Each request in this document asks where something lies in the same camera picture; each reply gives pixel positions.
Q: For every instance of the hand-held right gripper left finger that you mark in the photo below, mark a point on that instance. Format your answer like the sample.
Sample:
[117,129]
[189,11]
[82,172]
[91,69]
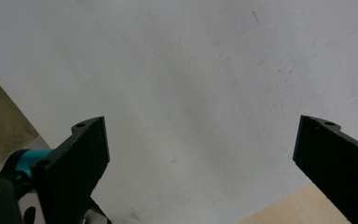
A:
[74,165]

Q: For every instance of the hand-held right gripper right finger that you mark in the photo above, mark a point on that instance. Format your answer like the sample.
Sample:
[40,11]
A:
[335,158]

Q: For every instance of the olive green cloth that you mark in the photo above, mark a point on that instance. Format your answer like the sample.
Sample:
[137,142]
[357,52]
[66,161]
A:
[1,124]

